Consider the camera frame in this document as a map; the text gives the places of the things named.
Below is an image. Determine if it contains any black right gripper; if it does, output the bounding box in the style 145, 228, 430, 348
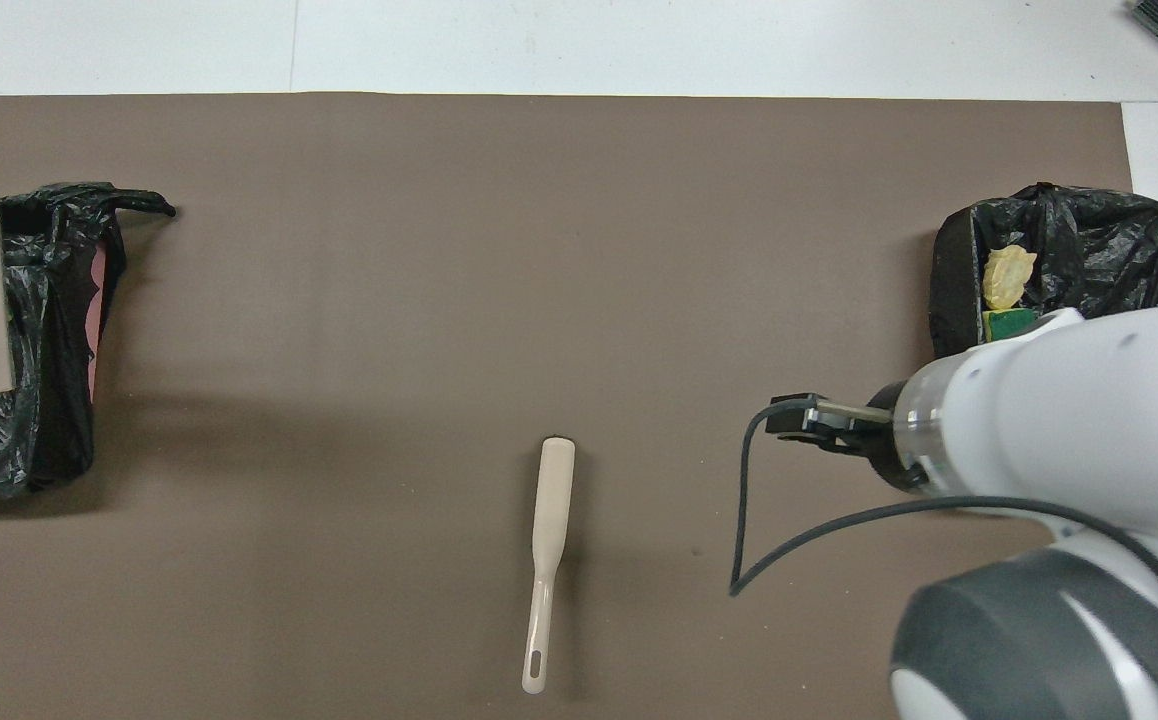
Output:
765, 381, 932, 493

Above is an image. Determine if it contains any yellow sponge green backing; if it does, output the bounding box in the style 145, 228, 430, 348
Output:
982, 308, 1040, 346

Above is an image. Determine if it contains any striped beige bread chunk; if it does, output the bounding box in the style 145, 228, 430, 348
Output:
982, 245, 1038, 311

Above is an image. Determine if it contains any beige hand brush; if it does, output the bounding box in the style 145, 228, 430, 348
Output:
521, 436, 578, 696

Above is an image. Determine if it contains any black plastic trash bag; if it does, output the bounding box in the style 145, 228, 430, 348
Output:
0, 182, 178, 498
929, 182, 1158, 363

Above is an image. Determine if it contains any pink bin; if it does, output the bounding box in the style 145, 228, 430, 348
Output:
86, 245, 110, 401

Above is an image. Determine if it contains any brown table mat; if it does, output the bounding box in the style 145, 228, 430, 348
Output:
0, 93, 1158, 720

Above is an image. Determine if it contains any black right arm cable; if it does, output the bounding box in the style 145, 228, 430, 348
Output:
728, 395, 1158, 633

